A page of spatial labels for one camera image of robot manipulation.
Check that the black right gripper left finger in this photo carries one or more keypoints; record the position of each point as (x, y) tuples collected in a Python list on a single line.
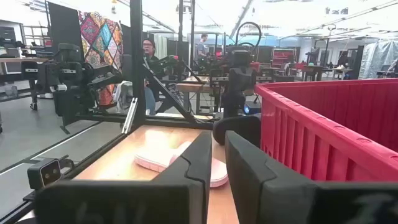
[(174, 199)]

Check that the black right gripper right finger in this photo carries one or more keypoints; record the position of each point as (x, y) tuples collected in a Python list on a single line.
[(280, 202)]

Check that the pink rubber slide sandal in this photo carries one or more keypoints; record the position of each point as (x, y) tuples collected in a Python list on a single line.
[(152, 158)]

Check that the black background robot arm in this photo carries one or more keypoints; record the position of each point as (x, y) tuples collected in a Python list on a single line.
[(74, 81), (31, 74), (166, 63)]

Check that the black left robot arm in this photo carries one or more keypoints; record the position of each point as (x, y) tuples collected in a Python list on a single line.
[(237, 102)]

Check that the red plastic bin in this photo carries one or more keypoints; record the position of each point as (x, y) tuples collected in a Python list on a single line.
[(311, 130)]

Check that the red tool cabinet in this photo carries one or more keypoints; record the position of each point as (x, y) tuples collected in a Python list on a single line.
[(283, 57)]

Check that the wooden background table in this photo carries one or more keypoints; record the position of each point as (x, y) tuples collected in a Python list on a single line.
[(192, 87)]

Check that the person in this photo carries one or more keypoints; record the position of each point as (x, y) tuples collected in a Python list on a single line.
[(202, 46), (150, 51)]

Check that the white chair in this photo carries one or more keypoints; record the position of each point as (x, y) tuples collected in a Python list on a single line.
[(122, 95)]

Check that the clear plastic sheeting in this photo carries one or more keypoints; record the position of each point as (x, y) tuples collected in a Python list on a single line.
[(377, 57)]

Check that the colourful patchwork quilt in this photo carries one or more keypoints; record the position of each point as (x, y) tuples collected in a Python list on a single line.
[(101, 40)]

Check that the black partition panel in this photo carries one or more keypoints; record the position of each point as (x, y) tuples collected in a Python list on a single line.
[(63, 28)]

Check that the black diagonal frame brace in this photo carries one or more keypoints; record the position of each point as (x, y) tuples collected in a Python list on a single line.
[(169, 93)]

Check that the black frame beam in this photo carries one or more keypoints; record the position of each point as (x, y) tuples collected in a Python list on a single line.
[(93, 158)]

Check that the silver metal bracket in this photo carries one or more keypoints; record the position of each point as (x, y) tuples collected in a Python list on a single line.
[(130, 116)]

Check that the black aluminium frame rail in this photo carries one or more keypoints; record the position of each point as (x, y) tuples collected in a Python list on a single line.
[(124, 119)]

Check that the black frame upright post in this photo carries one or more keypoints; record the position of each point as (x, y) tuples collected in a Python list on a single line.
[(137, 62)]

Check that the small grey table camera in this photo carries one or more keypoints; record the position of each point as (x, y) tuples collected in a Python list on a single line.
[(46, 172)]

